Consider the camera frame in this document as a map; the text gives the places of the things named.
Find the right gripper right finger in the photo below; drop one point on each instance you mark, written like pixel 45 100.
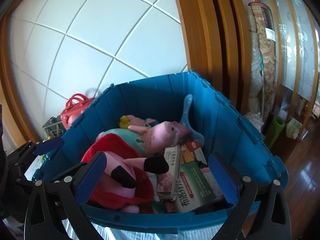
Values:
pixel 272 220

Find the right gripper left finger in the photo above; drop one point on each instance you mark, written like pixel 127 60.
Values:
pixel 74 190

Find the red-dressed pig plush toy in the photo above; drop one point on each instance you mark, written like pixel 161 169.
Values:
pixel 124 184

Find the small red white box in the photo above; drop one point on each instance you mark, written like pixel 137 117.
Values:
pixel 168 182

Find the green-dressed pig plush toy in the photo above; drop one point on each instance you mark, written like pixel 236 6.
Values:
pixel 152 141

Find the striped blue table cloth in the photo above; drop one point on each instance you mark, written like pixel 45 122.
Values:
pixel 16 229

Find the black gift box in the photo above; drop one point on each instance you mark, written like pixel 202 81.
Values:
pixel 54 127

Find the white green medicine box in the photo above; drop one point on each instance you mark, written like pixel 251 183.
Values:
pixel 193 189

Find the blue plastic crate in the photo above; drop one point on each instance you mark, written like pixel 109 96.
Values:
pixel 228 136

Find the red bear suitcase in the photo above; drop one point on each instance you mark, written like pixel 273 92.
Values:
pixel 74 106

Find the green rolled mat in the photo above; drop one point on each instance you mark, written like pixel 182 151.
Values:
pixel 274 131

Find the blue plastic scoop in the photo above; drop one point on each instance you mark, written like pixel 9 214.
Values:
pixel 188 100

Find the rolled patterned carpet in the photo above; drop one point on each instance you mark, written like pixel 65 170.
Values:
pixel 264 25

